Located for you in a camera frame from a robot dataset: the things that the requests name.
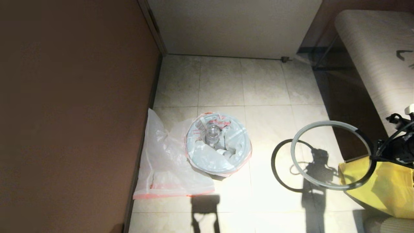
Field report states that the grey bin ring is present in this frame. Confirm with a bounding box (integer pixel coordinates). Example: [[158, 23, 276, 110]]
[[290, 120, 377, 190]]

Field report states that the white plastic bag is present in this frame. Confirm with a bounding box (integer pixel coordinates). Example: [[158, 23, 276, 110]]
[[185, 112, 253, 178], [133, 108, 215, 200]]

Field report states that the yellow plastic bag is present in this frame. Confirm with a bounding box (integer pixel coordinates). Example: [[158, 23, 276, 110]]
[[338, 155, 414, 219]]

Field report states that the beige wood-grain table top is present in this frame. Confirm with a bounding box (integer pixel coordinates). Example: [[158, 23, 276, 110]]
[[334, 10, 414, 136]]

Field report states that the clear plastic bottle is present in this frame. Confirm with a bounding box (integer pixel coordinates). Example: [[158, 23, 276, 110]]
[[205, 125, 222, 146]]

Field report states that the white door panel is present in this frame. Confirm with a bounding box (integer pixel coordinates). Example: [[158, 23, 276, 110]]
[[147, 0, 324, 60]]

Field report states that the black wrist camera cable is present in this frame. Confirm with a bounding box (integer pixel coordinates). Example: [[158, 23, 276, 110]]
[[377, 121, 414, 156]]

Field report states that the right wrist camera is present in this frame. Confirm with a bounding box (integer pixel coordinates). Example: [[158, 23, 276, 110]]
[[387, 113, 405, 127]]

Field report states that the black metal table frame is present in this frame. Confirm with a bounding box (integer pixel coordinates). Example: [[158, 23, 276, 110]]
[[298, 32, 359, 72]]

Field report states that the dark door frame post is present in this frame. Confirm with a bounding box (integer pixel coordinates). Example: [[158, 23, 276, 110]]
[[138, 0, 168, 55]]

